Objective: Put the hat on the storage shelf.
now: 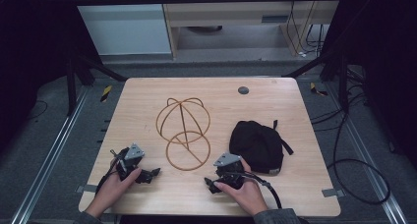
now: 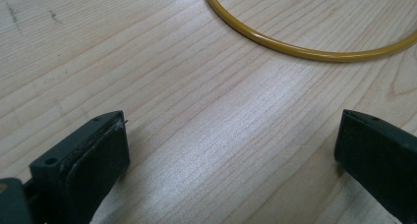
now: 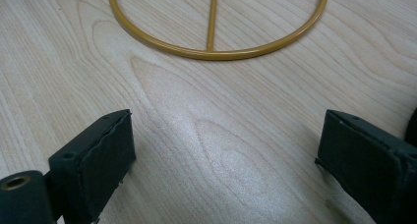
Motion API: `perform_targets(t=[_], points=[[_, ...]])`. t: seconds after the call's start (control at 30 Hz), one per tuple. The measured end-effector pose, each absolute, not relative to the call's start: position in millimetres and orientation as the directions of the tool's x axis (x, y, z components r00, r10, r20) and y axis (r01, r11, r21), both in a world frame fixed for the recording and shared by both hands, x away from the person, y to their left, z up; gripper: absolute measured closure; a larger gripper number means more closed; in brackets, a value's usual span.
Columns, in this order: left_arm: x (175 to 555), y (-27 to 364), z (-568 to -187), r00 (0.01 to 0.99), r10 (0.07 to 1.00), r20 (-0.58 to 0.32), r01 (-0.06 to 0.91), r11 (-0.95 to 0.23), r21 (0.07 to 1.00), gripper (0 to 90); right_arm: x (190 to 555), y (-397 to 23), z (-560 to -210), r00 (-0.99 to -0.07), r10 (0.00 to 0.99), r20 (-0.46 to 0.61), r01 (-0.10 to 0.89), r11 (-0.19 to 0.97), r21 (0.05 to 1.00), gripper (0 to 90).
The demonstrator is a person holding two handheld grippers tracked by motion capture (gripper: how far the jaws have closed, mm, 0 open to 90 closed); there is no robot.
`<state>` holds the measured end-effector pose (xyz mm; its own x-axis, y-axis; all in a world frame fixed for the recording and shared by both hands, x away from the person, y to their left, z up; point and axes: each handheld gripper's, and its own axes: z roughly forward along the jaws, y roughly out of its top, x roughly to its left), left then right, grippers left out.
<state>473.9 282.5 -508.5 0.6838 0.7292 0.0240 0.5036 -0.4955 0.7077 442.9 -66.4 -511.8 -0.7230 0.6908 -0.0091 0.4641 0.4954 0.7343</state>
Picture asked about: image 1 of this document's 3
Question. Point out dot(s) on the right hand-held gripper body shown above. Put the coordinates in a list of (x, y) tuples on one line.
[(229, 170)]

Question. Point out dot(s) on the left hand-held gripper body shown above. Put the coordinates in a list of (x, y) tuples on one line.
[(131, 158)]

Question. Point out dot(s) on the dark curtain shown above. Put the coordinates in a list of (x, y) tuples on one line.
[(32, 53), (383, 53)]

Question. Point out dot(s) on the aluminium floor rail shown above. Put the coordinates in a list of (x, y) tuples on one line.
[(370, 158), (52, 155)]

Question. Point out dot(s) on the person's right hand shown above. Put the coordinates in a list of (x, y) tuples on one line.
[(246, 194)]

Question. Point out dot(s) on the yellow black striped tape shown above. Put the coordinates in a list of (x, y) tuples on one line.
[(106, 93), (317, 90)]

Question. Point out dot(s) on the white cabinet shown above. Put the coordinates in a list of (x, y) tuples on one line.
[(121, 27)]

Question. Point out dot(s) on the black metal stand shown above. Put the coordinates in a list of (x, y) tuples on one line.
[(71, 86), (343, 86)]

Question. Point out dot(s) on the black cap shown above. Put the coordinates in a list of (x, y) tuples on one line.
[(257, 147)]

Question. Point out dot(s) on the grey table grommet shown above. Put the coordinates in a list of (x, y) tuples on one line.
[(243, 90)]

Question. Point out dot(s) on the grey table bracket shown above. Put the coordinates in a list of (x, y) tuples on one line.
[(332, 193), (86, 188)]

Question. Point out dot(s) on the person's left hand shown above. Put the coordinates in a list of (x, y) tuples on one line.
[(111, 191)]

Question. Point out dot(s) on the wooden desk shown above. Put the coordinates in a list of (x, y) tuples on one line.
[(229, 12)]

